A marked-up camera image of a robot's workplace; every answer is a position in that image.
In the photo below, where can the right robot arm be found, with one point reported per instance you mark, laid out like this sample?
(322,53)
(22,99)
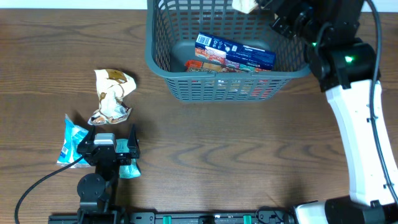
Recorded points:
(347,70)

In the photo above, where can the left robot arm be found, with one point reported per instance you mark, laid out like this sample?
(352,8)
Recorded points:
(97,190)

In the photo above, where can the orange spaghetti packet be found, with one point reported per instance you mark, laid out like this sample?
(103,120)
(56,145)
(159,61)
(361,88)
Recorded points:
(198,66)

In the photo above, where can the grey plastic basket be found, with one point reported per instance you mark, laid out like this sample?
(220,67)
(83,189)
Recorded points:
(173,27)

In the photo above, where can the crumpled cream snack bag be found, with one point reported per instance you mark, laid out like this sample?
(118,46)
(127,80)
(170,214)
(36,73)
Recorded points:
(112,87)

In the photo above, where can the cookie snack bag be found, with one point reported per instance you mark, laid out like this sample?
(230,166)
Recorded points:
(244,6)

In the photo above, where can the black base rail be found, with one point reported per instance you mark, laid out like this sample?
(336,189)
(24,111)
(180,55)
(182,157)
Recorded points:
(266,216)

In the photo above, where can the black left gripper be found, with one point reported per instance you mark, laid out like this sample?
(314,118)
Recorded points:
(125,158)

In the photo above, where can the teal plastic packet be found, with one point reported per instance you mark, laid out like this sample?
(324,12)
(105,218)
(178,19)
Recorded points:
(131,171)

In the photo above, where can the blue plastic packet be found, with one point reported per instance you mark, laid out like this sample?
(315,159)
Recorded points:
(73,135)

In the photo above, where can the blue tissue multipack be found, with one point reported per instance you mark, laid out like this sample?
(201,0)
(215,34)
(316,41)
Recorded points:
(233,54)

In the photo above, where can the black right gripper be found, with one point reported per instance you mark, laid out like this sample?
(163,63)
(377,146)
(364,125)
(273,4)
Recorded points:
(277,25)

